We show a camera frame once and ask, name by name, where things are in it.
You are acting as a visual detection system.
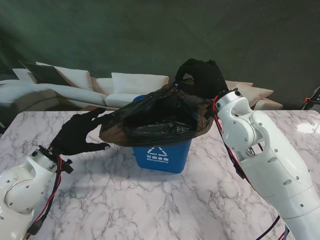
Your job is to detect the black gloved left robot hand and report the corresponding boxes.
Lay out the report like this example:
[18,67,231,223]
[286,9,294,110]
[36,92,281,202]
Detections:
[49,107,112,157]

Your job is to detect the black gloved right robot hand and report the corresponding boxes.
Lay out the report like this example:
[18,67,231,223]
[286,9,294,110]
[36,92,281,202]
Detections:
[174,58,230,100]

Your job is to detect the black plastic garbage bag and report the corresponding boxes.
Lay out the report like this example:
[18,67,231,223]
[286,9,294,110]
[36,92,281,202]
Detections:
[98,79,216,148]

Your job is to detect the blue plastic recycling bin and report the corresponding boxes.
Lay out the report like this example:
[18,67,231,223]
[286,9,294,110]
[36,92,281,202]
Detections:
[131,94,193,175]

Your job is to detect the long white sofa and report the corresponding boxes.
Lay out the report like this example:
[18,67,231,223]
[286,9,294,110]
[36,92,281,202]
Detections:
[0,67,156,112]

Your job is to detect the beige sofa back cushion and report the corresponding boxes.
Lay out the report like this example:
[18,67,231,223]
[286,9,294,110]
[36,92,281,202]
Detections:
[90,76,113,95]

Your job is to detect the white sofa back cushion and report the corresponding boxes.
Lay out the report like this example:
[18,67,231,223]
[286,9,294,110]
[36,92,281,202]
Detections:
[12,67,38,82]
[111,72,170,96]
[36,61,91,90]

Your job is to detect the dark grey cushion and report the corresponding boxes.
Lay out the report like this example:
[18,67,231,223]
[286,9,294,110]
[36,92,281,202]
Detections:
[18,59,76,87]

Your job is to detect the black tripod with orange clip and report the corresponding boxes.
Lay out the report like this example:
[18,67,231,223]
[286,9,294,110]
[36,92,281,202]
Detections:
[298,86,320,111]

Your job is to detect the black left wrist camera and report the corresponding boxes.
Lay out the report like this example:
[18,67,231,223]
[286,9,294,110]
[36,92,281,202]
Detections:
[59,158,75,175]

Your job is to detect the left arm red black cables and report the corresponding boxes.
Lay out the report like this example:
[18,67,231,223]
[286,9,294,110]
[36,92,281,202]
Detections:
[23,154,63,237]

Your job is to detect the arm red black cables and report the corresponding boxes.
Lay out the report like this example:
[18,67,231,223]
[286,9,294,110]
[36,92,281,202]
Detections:
[23,154,63,237]
[212,96,291,240]

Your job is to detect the right arm red black cables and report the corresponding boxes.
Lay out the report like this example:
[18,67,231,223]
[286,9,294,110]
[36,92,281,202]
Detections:
[212,96,291,240]

